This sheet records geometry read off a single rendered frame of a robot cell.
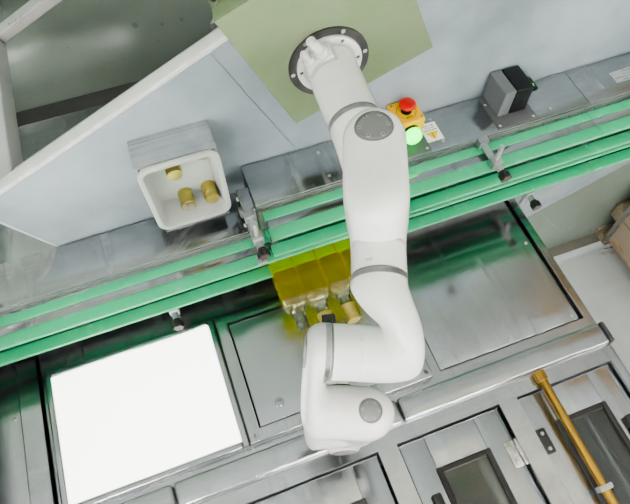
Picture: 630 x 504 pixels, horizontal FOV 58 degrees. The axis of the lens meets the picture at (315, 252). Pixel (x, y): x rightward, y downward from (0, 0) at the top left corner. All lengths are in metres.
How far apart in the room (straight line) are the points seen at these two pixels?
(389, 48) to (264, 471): 0.95
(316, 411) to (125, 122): 0.69
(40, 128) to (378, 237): 1.46
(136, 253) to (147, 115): 0.37
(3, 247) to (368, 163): 1.26
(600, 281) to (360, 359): 4.66
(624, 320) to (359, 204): 4.63
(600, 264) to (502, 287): 3.89
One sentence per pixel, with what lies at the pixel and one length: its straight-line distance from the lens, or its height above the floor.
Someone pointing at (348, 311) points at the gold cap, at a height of 1.14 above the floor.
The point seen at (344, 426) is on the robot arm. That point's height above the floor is 1.45.
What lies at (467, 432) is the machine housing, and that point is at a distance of 1.48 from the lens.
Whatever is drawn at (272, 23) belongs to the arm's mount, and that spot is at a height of 0.83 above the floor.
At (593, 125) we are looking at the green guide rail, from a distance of 1.64.
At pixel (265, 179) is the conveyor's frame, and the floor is 0.81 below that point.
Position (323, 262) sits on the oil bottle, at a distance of 1.37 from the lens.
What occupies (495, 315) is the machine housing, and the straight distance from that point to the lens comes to 1.59.
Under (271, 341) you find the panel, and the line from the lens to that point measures 1.46.
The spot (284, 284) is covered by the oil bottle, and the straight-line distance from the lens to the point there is 1.35.
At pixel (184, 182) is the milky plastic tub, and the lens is 1.36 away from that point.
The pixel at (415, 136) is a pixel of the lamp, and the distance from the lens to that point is 1.39.
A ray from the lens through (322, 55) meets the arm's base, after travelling 1.05.
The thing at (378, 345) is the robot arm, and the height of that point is 1.38.
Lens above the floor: 1.61
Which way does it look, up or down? 28 degrees down
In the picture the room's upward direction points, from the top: 157 degrees clockwise
